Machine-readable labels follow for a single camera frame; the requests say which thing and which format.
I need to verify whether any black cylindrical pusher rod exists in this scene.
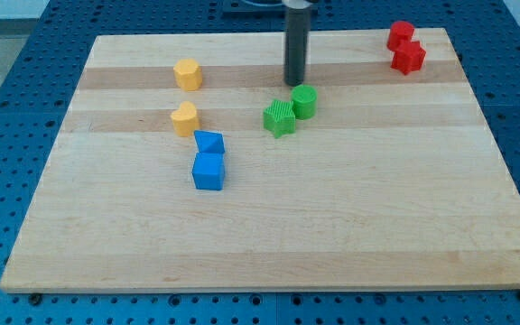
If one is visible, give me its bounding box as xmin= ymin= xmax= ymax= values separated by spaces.
xmin=283 ymin=0 xmax=311 ymax=87

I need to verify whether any green cylinder block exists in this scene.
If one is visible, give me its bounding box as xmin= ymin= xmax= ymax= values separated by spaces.
xmin=291 ymin=85 xmax=318 ymax=120

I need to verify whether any green star block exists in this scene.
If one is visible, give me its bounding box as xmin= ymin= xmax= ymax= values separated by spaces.
xmin=263 ymin=99 xmax=296 ymax=138

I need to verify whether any red cylinder block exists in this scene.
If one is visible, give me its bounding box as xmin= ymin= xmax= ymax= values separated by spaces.
xmin=386 ymin=21 xmax=415 ymax=51

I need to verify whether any red star block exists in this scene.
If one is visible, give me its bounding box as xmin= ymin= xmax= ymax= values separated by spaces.
xmin=391 ymin=41 xmax=426 ymax=75

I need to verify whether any yellow hexagon block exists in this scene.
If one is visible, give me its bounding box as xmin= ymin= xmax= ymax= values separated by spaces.
xmin=173 ymin=58 xmax=203 ymax=91

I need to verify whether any yellow heart block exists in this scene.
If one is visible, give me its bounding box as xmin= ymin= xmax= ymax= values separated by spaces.
xmin=170 ymin=101 xmax=200 ymax=137

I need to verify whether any blue triangle block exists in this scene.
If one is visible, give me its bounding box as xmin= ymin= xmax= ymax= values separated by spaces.
xmin=194 ymin=130 xmax=225 ymax=154

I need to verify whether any blue cube block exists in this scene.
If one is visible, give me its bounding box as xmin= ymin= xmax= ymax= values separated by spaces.
xmin=191 ymin=153 xmax=225 ymax=190

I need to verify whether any wooden board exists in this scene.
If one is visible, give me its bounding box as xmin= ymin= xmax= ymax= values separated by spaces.
xmin=0 ymin=28 xmax=520 ymax=293

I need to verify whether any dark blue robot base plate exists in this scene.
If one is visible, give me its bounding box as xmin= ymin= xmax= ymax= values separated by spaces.
xmin=221 ymin=0 xmax=320 ymax=20

